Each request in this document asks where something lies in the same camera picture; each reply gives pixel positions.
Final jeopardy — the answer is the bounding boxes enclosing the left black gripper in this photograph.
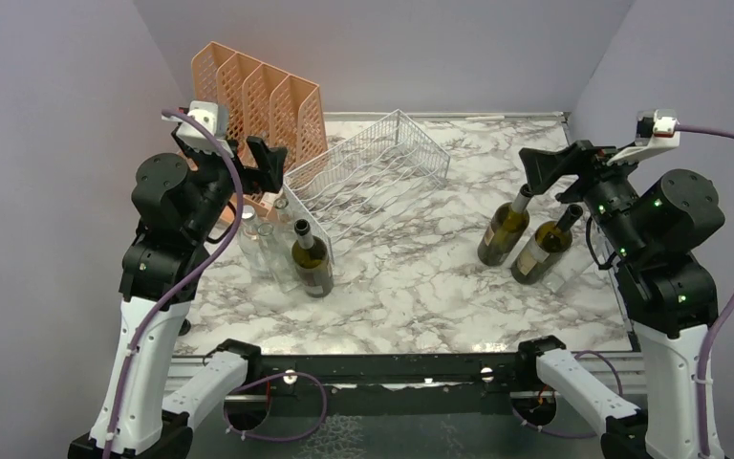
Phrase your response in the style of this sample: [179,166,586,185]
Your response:
[184,135,289,242]

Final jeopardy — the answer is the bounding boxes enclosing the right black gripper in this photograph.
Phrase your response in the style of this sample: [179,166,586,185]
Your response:
[520,137,648,259]

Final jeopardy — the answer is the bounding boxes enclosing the green wine bottle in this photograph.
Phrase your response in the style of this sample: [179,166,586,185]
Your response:
[510,204,584,285]
[477,184,533,267]
[291,219,334,298]

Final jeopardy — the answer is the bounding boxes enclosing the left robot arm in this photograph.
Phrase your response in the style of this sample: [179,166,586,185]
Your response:
[68,136,288,458]

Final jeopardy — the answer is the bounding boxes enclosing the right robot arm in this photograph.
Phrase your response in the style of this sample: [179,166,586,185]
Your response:
[512,141,724,458]

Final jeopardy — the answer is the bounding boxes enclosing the clear glass bottle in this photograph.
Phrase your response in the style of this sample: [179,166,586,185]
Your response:
[238,205,270,276]
[257,222,299,294]

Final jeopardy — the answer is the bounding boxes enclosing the orange plastic file organizer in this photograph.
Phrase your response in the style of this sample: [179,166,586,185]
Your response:
[177,41,330,230]

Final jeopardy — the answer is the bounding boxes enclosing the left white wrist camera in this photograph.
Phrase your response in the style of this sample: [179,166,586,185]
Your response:
[176,100,231,155]

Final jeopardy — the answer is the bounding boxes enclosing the white wire wine rack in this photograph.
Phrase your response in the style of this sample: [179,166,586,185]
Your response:
[284,110,451,261]

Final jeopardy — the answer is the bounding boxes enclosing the black metal base rail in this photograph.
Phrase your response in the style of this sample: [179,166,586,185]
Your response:
[227,353,540,418]

